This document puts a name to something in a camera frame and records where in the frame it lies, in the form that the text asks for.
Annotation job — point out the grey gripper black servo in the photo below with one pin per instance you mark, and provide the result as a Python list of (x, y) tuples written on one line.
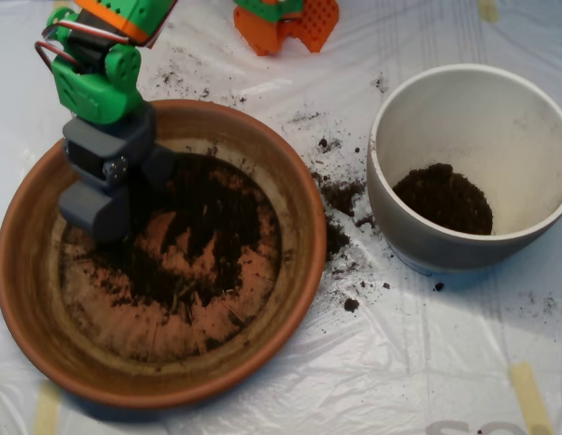
[(110, 146)]

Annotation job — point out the dark soil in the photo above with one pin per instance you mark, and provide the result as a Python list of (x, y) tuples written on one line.
[(444, 204), (226, 213)]

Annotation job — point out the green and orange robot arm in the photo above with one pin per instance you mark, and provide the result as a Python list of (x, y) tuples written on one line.
[(95, 95)]

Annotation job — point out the terracotta saucer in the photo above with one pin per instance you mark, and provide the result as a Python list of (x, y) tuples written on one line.
[(163, 394)]

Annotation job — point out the spilled soil pile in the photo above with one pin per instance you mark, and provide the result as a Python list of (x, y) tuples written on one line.
[(340, 192)]

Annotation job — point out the white ceramic pot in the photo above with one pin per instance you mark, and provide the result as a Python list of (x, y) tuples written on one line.
[(444, 254)]

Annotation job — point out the beige masking tape strip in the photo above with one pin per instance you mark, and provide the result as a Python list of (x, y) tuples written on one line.
[(87, 18), (46, 412), (488, 9), (59, 6), (530, 399)]

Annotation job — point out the clear plastic sheet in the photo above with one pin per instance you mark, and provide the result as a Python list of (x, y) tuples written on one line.
[(399, 362)]

